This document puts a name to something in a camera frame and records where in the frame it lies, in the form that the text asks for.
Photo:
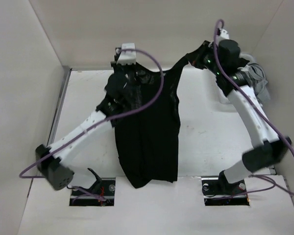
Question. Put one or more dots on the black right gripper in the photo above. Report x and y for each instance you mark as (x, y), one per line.
(207, 48)

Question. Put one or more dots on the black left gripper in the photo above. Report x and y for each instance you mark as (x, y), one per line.
(116, 66)

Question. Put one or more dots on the black tank top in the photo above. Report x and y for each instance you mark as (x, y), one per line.
(147, 142)

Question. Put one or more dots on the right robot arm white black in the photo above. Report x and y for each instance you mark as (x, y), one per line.
(232, 78)

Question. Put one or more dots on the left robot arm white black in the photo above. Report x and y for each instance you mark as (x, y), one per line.
(55, 160)

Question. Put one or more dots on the grey tank top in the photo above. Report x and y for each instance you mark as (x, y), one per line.
(257, 79)

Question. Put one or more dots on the white plastic laundry basket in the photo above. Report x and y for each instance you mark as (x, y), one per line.
(223, 99)

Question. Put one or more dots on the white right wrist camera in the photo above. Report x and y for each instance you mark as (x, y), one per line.
(222, 34)

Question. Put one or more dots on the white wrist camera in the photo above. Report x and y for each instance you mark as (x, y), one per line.
(125, 54)
(222, 34)

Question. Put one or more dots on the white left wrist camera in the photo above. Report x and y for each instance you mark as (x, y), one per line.
(125, 54)

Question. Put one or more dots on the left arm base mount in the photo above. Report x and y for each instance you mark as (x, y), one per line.
(100, 194)

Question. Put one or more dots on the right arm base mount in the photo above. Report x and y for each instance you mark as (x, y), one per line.
(232, 195)

